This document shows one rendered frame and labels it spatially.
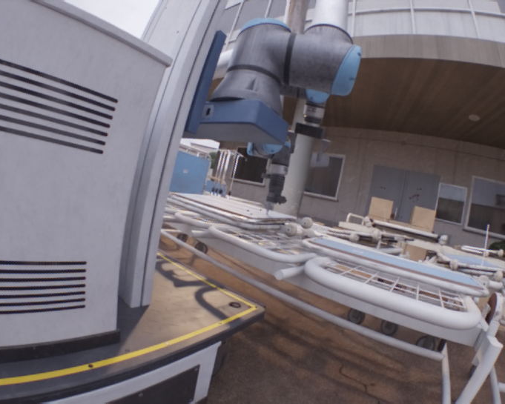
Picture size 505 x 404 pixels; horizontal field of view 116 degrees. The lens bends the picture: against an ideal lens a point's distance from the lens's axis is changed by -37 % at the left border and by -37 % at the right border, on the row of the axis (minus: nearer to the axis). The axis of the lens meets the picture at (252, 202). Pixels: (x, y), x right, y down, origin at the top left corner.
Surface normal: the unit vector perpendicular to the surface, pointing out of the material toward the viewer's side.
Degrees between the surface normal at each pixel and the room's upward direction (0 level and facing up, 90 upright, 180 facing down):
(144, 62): 90
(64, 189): 90
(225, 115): 90
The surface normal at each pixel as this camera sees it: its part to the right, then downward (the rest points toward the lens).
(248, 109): -0.54, -0.11
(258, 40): -0.16, -0.01
